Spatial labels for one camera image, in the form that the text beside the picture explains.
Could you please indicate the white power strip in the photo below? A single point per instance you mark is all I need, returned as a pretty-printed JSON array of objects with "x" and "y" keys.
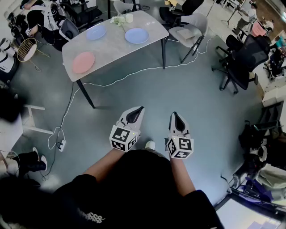
[{"x": 62, "y": 145}]

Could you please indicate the yellow cloth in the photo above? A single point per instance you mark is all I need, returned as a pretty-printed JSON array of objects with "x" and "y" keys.
[{"x": 171, "y": 2}]

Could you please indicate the pink plate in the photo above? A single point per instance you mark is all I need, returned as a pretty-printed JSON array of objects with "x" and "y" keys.
[{"x": 83, "y": 62}]

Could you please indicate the person's white shoe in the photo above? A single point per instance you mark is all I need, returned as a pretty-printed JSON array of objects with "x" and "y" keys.
[{"x": 150, "y": 145}]

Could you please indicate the person's right forearm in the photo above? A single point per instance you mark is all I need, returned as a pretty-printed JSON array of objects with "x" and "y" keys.
[{"x": 181, "y": 174}]

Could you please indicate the black office chair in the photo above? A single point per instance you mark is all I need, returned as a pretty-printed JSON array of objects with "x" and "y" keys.
[
  {"x": 85, "y": 9},
  {"x": 252, "y": 53},
  {"x": 192, "y": 9}
]

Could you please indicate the blue plate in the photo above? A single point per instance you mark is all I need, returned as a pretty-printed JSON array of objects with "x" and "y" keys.
[
  {"x": 136, "y": 35},
  {"x": 96, "y": 32}
]

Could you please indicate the grey pod device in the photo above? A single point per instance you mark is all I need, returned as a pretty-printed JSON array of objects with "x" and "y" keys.
[{"x": 69, "y": 30}]

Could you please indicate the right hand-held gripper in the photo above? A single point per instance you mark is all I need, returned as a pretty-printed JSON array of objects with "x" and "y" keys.
[{"x": 181, "y": 145}]

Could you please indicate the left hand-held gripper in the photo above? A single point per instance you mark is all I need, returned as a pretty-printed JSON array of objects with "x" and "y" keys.
[{"x": 120, "y": 138}]

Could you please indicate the cardboard box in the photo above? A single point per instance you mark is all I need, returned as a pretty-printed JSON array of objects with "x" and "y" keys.
[{"x": 185, "y": 34}]

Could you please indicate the white flower bouquet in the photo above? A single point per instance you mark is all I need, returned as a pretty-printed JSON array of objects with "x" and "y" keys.
[{"x": 118, "y": 20}]

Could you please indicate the cream mug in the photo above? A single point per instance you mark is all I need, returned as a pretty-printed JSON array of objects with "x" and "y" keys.
[{"x": 129, "y": 18}]

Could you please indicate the person's black shirt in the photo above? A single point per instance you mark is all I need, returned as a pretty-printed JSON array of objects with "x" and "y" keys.
[{"x": 138, "y": 190}]

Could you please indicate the white side table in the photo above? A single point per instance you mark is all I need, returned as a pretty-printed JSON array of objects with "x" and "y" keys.
[{"x": 33, "y": 107}]

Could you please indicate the black tripod stand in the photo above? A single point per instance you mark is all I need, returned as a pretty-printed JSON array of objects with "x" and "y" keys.
[{"x": 229, "y": 15}]

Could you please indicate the grey shell chair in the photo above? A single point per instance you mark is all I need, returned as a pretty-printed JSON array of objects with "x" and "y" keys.
[
  {"x": 196, "y": 22},
  {"x": 120, "y": 6}
]

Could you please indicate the person's left forearm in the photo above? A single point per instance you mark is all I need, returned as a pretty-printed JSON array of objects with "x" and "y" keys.
[{"x": 98, "y": 163}]

